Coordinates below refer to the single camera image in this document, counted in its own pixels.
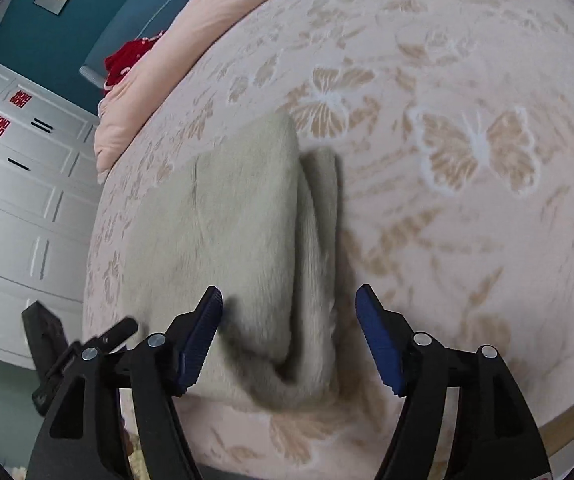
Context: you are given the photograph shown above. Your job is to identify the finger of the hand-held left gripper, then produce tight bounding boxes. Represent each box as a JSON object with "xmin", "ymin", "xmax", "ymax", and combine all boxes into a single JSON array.
[{"xmin": 67, "ymin": 317, "xmax": 138, "ymax": 361}]

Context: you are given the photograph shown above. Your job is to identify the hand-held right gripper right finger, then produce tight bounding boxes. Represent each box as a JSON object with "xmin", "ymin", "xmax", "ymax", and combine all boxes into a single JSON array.
[{"xmin": 355, "ymin": 284, "xmax": 553, "ymax": 480}]

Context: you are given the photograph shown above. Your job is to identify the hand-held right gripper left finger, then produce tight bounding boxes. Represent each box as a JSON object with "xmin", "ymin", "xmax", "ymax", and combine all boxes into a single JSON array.
[{"xmin": 27, "ymin": 286, "xmax": 224, "ymax": 480}]

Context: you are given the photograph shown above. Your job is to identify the beige sweater with black hearts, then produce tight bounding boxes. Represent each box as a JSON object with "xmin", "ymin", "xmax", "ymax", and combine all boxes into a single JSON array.
[{"xmin": 117, "ymin": 111, "xmax": 343, "ymax": 411}]

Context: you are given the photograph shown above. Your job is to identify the white wardrobe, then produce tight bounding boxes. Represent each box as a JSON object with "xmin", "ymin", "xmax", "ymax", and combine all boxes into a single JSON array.
[{"xmin": 0, "ymin": 60, "xmax": 102, "ymax": 371}]

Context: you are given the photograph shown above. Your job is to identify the bed with butterfly sheet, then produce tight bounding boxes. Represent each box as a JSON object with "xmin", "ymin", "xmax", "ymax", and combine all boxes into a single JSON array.
[{"xmin": 82, "ymin": 0, "xmax": 574, "ymax": 471}]

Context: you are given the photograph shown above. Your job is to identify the red cloth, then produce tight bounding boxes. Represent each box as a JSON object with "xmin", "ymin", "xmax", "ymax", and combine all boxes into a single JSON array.
[{"xmin": 104, "ymin": 35, "xmax": 163, "ymax": 88}]

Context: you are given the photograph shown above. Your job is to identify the pink duvet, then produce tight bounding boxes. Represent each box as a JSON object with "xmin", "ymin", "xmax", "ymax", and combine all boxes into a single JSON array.
[{"xmin": 94, "ymin": 0, "xmax": 328, "ymax": 183}]

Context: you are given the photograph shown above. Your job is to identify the blue padded headboard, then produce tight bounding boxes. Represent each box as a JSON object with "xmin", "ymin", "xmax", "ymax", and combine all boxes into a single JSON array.
[{"xmin": 79, "ymin": 0, "xmax": 228, "ymax": 91}]

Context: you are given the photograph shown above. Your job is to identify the wooden bed frame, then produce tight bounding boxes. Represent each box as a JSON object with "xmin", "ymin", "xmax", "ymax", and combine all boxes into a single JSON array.
[{"xmin": 537, "ymin": 397, "xmax": 574, "ymax": 446}]

